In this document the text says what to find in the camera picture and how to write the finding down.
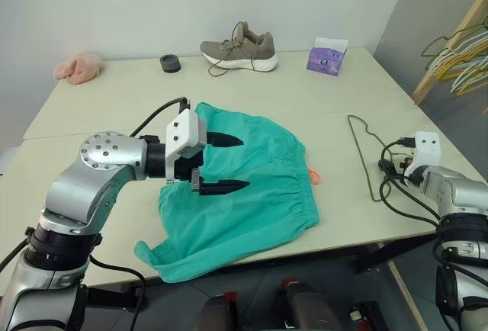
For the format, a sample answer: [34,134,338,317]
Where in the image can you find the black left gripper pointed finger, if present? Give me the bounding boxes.
[205,131,246,149]
[198,180,251,198]

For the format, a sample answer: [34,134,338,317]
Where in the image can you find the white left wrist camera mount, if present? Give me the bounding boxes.
[164,108,209,186]

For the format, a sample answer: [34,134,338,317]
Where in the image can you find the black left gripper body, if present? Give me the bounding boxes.
[172,146,206,194]

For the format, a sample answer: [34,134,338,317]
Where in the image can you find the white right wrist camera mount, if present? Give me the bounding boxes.
[403,130,444,178]

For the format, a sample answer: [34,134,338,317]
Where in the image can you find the dark green hanging wire hanger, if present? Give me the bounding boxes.
[420,18,488,58]

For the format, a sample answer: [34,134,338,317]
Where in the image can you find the dark rounded shape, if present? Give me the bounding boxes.
[280,277,342,331]
[193,293,238,331]

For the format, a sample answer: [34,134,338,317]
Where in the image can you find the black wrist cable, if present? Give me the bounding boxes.
[128,96,191,138]
[376,137,440,228]

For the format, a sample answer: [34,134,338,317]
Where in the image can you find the black round puck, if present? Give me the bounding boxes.
[159,53,181,74]

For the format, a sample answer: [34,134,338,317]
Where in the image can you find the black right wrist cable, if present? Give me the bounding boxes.
[376,137,440,228]

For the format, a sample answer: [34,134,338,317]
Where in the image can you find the black table frame bracket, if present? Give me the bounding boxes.
[349,231,440,275]

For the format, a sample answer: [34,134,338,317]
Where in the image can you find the pale green hanging wire hanger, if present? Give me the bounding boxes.
[449,62,488,98]

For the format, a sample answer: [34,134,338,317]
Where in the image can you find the black left arm lower cable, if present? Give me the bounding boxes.
[88,253,149,311]

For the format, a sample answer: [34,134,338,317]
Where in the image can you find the taupe sneaker with white sole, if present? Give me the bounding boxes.
[200,21,280,78]

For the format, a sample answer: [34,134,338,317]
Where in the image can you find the purple tissue pack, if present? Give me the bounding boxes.
[306,37,349,77]

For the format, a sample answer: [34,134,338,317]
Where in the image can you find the white hanging wire hanger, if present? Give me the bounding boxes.
[424,35,488,73]

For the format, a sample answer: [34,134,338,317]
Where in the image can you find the pink fluffy cloth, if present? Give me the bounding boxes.
[53,51,105,85]

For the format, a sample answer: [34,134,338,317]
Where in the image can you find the wooden table leg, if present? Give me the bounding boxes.
[386,260,425,331]

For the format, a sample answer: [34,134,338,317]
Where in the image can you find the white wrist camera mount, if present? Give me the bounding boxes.
[164,108,209,186]
[403,130,444,178]

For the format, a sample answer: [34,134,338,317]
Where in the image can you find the yellow hanging wire hanger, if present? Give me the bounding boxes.
[435,47,488,82]

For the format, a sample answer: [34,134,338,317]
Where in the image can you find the wooden hanger rack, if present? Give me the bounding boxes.
[411,0,488,106]

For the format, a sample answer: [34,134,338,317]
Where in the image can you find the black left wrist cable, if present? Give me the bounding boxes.
[128,96,191,138]

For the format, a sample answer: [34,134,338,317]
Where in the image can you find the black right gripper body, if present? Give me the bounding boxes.
[393,156,416,175]

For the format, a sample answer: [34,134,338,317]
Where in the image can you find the green shorts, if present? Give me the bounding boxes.
[133,101,323,284]

